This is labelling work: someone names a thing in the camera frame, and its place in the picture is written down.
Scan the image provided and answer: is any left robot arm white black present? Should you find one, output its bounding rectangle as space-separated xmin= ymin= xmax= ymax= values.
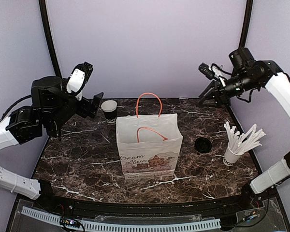
xmin=0 ymin=76 xmax=104 ymax=211

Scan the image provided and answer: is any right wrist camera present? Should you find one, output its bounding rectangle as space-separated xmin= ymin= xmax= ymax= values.
xmin=198 ymin=63 xmax=227 ymax=87

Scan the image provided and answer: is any white cable duct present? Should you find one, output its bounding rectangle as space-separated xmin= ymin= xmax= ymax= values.
xmin=21 ymin=206 xmax=221 ymax=232

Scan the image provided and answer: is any black frame post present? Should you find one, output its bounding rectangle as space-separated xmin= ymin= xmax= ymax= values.
xmin=38 ymin=0 xmax=62 ymax=78
xmin=238 ymin=0 xmax=253 ymax=48

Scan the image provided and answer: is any stack of black lids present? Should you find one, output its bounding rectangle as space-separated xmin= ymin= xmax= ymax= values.
xmin=194 ymin=137 xmax=212 ymax=153

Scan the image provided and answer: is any kraft paper bag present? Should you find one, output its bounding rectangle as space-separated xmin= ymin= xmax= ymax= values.
xmin=115 ymin=92 xmax=184 ymax=181

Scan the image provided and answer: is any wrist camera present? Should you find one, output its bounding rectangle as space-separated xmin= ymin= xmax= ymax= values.
xmin=66 ymin=62 xmax=94 ymax=101
xmin=198 ymin=63 xmax=227 ymax=87

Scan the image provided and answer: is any bundle of wrapped straws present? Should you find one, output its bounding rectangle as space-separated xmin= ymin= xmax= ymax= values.
xmin=224 ymin=121 xmax=266 ymax=155

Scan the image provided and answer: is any stack of paper cups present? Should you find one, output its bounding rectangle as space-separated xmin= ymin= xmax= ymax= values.
xmin=101 ymin=100 xmax=117 ymax=124

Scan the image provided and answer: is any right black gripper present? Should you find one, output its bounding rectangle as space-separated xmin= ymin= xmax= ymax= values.
xmin=198 ymin=71 xmax=258 ymax=108

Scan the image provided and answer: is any black front rail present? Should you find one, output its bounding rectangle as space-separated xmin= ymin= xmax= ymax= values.
xmin=34 ymin=195 xmax=265 ymax=218

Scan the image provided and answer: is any right black frame post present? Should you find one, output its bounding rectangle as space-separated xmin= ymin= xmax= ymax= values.
xmin=238 ymin=0 xmax=253 ymax=48

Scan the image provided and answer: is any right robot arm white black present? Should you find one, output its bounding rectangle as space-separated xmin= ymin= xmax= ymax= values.
xmin=198 ymin=47 xmax=290 ymax=210

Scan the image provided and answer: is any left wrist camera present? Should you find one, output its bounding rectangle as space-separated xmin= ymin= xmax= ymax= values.
xmin=66 ymin=62 xmax=94 ymax=101

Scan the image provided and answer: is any white cup holding straws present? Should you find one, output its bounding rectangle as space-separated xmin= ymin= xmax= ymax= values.
xmin=223 ymin=144 xmax=243 ymax=166

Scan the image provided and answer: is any left black frame post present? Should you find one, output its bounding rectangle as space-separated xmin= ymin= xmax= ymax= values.
xmin=38 ymin=0 xmax=62 ymax=78

